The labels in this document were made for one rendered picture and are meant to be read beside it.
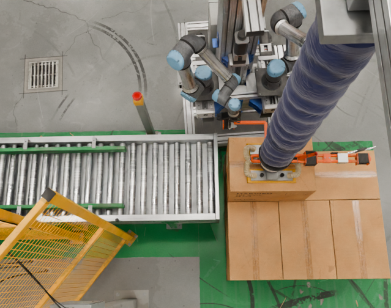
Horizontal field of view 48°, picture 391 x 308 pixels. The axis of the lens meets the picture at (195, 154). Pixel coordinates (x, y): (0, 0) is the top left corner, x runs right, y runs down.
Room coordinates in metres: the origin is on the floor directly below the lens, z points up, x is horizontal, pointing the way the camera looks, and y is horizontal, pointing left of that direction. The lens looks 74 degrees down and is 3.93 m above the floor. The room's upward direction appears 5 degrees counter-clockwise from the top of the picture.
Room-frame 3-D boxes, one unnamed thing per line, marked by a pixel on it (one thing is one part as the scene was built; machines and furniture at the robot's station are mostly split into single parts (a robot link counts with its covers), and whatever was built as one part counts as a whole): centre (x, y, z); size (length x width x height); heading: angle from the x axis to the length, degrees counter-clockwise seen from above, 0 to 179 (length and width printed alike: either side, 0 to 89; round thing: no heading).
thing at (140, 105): (1.31, 0.39, 0.50); 0.07 x 0.07 x 1.00; 86
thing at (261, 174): (0.65, -0.52, 0.97); 0.34 x 0.10 x 0.05; 85
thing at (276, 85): (1.34, -0.60, 1.09); 0.15 x 0.15 x 0.10
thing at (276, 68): (1.34, -0.60, 1.20); 0.13 x 0.12 x 0.14; 116
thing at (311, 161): (0.73, -0.78, 1.07); 0.10 x 0.08 x 0.06; 175
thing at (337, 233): (0.43, -0.81, 0.34); 1.20 x 1.00 x 0.40; 86
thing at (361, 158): (0.69, -1.13, 1.07); 0.08 x 0.07 x 0.05; 85
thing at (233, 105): (1.03, -0.27, 1.37); 0.09 x 0.08 x 0.11; 50
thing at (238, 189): (0.74, -0.53, 0.74); 0.60 x 0.40 x 0.40; 86
